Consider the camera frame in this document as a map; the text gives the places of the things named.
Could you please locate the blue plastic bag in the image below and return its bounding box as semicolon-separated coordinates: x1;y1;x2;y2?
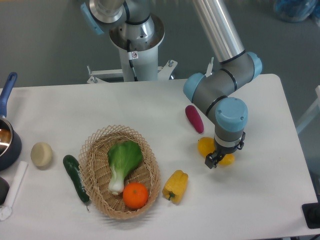
273;0;320;23

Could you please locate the orange fruit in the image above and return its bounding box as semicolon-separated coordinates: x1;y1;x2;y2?
122;182;149;210

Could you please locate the yellow mango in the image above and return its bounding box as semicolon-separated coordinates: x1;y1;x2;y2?
197;137;235;166

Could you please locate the white spatula handle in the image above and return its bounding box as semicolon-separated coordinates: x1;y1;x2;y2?
0;161;28;222

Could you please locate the purple sweet potato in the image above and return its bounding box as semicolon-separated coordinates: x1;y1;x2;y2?
185;105;204;134

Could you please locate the green bok choy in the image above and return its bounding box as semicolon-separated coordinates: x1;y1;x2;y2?
107;140;143;196

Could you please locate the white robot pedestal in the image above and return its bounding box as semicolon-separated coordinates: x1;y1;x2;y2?
87;14;178;84

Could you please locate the black device at edge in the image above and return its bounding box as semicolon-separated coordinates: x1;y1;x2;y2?
301;202;320;229

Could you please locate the blue saucepan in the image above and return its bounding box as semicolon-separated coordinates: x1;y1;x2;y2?
0;72;22;171

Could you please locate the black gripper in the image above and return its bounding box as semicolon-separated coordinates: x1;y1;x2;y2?
204;131;246;169

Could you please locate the dark green cucumber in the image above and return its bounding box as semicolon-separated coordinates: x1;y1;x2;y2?
62;154;90;211

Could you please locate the beige round bun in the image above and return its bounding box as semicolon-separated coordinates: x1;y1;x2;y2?
30;142;53;167

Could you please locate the yellow bell pepper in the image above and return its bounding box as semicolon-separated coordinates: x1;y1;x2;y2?
162;170;189;204

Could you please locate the white frame at right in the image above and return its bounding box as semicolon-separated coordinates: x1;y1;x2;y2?
295;85;320;135

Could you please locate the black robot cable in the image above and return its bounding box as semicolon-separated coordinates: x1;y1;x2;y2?
126;39;139;82

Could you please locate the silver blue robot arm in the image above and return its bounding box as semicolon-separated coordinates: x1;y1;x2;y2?
80;0;262;168

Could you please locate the woven wicker basket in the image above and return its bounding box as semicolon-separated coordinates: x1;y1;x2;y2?
78;125;161;220

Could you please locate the dark grey round object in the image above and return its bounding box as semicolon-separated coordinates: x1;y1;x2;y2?
0;177;10;205

